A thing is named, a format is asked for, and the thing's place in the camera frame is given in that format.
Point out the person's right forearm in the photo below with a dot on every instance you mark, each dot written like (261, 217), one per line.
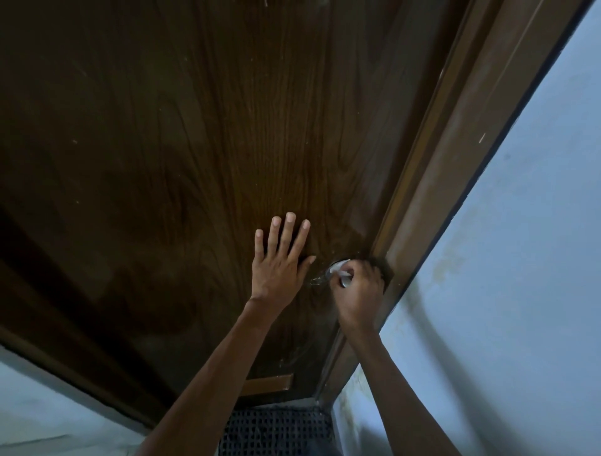
(404, 399)

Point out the person's left hand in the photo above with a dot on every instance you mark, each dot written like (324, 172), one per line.
(277, 275)

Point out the dark woven floor mat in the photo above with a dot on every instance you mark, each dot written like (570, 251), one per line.
(277, 431)

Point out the person's right hand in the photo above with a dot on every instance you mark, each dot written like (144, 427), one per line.
(359, 293)

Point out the person's right fingers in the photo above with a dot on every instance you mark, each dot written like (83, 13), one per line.
(350, 277)

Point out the person's left middle finger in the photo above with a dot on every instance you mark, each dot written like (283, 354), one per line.
(286, 232)

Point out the dark brown wooden door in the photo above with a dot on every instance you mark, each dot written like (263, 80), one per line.
(211, 164)

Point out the person's left forearm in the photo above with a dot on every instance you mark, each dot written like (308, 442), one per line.
(206, 385)

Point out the silver round door knob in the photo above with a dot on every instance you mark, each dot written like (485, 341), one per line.
(339, 272)

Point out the brown wooden door frame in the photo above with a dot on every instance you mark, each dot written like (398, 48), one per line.
(450, 150)

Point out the person's left thumb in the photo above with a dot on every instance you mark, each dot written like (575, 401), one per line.
(306, 264)

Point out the person's left little finger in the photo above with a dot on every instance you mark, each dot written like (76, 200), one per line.
(258, 244)

